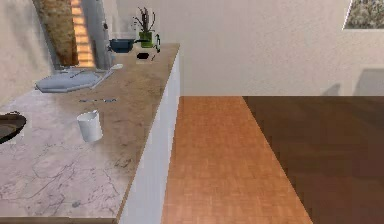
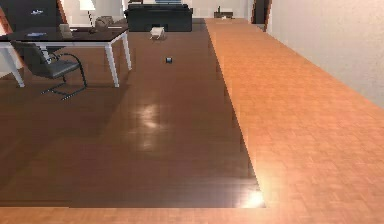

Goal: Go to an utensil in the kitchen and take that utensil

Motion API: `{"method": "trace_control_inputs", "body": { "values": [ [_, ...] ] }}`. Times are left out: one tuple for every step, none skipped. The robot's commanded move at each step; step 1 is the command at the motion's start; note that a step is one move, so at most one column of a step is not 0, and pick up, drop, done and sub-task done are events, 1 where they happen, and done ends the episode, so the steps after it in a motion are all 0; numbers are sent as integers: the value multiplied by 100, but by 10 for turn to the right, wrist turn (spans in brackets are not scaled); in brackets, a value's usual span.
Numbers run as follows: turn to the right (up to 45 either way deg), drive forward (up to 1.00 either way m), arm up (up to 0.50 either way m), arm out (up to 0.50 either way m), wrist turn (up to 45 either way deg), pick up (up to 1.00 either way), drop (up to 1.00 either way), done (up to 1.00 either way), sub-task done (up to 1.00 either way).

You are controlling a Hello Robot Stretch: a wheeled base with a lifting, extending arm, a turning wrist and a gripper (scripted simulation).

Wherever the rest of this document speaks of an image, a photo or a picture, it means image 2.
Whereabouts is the small white stool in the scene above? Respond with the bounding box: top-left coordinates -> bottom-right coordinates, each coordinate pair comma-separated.
149,26 -> 166,41

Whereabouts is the black sofa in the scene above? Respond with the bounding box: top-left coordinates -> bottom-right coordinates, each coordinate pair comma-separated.
124,3 -> 194,33

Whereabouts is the low dark side table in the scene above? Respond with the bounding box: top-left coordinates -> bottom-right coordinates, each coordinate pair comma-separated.
213,5 -> 234,20

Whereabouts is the dark brown room door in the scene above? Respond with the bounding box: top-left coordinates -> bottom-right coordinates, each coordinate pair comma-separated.
251,0 -> 273,25

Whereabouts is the beige bag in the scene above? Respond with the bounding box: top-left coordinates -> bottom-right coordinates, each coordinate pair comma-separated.
94,15 -> 115,33

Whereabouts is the white table lamp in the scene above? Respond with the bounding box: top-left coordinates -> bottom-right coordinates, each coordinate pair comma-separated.
78,0 -> 98,34

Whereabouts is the grey cantilever chair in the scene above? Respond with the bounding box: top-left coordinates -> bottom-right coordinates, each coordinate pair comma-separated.
10,40 -> 88,101

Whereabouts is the beige box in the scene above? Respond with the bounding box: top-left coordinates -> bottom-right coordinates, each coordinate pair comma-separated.
59,23 -> 74,39

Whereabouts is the dark table with white legs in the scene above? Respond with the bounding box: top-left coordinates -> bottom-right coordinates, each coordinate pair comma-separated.
0,26 -> 133,89

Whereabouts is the black television set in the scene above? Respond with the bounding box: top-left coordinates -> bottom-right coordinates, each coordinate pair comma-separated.
0,0 -> 68,33

